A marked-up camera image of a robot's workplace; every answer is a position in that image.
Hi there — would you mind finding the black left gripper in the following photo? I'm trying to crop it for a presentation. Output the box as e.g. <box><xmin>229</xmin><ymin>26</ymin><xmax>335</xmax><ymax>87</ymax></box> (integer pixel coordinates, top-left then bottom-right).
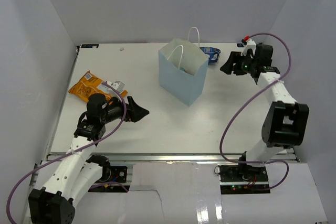
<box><xmin>100</xmin><ymin>94</ymin><xmax>149</xmax><ymax>124</ymax></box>

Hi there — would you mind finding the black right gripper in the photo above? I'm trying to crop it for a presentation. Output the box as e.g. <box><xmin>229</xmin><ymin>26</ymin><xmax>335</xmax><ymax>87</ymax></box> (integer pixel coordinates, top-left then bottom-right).
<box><xmin>220</xmin><ymin>51</ymin><xmax>258</xmax><ymax>76</ymax></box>

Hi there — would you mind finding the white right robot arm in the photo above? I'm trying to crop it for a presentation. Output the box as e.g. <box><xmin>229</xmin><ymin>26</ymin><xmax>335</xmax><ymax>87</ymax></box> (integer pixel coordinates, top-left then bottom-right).
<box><xmin>220</xmin><ymin>44</ymin><xmax>309</xmax><ymax>182</ymax></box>

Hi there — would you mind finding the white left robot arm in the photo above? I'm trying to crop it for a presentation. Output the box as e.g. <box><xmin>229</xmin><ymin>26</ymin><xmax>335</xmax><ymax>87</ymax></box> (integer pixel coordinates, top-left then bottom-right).
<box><xmin>28</xmin><ymin>93</ymin><xmax>149</xmax><ymax>223</ymax></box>

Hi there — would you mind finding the dark blue snack bag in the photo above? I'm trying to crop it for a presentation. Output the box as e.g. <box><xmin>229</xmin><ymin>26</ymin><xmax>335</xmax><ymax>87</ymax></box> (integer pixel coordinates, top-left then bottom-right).
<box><xmin>200</xmin><ymin>47</ymin><xmax>221</xmax><ymax>65</ymax></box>

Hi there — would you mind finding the light blue paper bag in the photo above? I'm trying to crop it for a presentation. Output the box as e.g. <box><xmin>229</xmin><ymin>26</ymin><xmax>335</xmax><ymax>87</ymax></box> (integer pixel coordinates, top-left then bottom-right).
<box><xmin>159</xmin><ymin>26</ymin><xmax>208</xmax><ymax>106</ymax></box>

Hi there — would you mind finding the orange chip bag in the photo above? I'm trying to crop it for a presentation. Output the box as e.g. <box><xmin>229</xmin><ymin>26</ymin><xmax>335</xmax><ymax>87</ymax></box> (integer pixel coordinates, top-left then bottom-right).
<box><xmin>68</xmin><ymin>71</ymin><xmax>128</xmax><ymax>102</ymax></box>

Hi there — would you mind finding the black left corner label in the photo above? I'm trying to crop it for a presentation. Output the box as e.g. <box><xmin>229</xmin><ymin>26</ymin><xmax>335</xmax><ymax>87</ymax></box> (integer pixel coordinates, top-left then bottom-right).
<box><xmin>81</xmin><ymin>44</ymin><xmax>99</xmax><ymax>48</ymax></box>

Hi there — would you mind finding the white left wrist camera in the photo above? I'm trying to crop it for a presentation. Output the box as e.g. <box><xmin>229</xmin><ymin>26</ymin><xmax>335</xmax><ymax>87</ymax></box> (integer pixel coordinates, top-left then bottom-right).
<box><xmin>106</xmin><ymin>81</ymin><xmax>125</xmax><ymax>93</ymax></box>

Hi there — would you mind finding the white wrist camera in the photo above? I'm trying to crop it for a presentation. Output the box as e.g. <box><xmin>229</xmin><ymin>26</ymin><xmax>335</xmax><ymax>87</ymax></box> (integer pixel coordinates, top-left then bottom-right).
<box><xmin>106</xmin><ymin>81</ymin><xmax>125</xmax><ymax>93</ymax></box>
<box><xmin>240</xmin><ymin>36</ymin><xmax>257</xmax><ymax>56</ymax></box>

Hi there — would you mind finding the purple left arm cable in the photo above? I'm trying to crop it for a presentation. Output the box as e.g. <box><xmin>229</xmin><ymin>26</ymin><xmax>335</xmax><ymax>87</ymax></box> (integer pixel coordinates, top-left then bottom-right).
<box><xmin>6</xmin><ymin>82</ymin><xmax>128</xmax><ymax>224</ymax></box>

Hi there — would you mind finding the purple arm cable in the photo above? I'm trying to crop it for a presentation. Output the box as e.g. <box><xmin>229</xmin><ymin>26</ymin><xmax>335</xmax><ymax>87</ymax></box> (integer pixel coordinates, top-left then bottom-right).
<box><xmin>6</xmin><ymin>82</ymin><xmax>128</xmax><ymax>224</ymax></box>
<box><xmin>214</xmin><ymin>33</ymin><xmax>292</xmax><ymax>190</ymax></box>

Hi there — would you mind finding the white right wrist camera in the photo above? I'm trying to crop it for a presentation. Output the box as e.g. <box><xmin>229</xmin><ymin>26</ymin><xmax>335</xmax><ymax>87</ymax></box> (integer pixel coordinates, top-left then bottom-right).
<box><xmin>240</xmin><ymin>36</ymin><xmax>257</xmax><ymax>56</ymax></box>

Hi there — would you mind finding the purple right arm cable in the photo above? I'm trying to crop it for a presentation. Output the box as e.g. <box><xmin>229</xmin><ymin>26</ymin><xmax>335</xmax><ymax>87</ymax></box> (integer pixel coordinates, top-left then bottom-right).
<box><xmin>214</xmin><ymin>33</ymin><xmax>292</xmax><ymax>190</ymax></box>

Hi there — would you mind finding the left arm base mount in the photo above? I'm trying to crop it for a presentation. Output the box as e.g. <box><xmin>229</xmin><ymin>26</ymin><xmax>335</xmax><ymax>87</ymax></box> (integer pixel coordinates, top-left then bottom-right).
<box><xmin>88</xmin><ymin>166</ymin><xmax>130</xmax><ymax>193</ymax></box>

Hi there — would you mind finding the aluminium table edge rail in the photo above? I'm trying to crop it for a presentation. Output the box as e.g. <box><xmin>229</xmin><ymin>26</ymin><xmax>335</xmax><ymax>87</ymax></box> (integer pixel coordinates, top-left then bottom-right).
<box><xmin>47</xmin><ymin>150</ymin><xmax>297</xmax><ymax>162</ymax></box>

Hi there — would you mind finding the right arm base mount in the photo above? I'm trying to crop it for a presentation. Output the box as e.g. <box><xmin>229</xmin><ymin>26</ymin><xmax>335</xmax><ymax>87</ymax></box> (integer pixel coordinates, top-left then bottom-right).
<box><xmin>214</xmin><ymin>165</ymin><xmax>270</xmax><ymax>195</ymax></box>

